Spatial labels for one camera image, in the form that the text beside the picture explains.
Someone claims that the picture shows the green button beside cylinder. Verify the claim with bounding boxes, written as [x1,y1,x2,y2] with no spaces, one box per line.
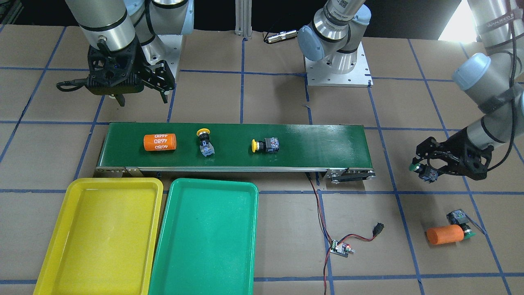
[447,209,476,239]

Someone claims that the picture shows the yellow push button switch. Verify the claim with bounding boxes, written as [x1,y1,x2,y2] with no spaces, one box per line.
[196,128,215,157]

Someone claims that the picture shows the aluminium frame post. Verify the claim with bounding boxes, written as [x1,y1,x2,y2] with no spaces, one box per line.
[234,0,252,39]

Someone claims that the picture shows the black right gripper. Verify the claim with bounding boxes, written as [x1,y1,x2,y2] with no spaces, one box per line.
[85,37,175,107]

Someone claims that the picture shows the green push button switch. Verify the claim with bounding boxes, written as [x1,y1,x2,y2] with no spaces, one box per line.
[409,163,439,183]

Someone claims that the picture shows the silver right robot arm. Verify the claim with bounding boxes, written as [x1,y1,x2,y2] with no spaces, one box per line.
[56,0,194,106]

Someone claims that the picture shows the yellow plastic tray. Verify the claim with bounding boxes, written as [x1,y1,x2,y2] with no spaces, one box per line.
[34,178,163,295]

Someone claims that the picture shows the green plastic tray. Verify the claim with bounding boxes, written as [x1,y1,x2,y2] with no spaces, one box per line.
[149,179,259,295]

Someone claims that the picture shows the plain orange cylinder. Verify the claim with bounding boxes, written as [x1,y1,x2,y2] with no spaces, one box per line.
[425,225,464,245]

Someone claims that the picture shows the green conveyor belt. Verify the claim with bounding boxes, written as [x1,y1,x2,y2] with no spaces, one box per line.
[95,123,375,184]

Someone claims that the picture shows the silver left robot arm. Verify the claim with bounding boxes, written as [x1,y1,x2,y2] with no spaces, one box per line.
[298,0,523,183]

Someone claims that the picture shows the red black power cable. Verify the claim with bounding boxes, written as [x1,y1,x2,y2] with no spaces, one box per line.
[305,171,384,295]

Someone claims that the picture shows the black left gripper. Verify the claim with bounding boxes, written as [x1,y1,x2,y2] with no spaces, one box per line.
[411,129,494,181]

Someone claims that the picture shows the loose blue tape strip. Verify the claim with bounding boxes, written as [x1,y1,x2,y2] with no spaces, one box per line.
[466,214,487,236]

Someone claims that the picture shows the motor speed controller board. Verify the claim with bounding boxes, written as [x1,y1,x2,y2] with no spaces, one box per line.
[329,239,355,258]

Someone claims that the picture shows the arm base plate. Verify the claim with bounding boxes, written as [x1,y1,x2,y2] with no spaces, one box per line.
[142,35,185,82]
[304,43,374,87]

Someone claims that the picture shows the orange 4680 battery cylinder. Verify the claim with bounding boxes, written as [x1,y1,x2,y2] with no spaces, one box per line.
[143,133,177,151]

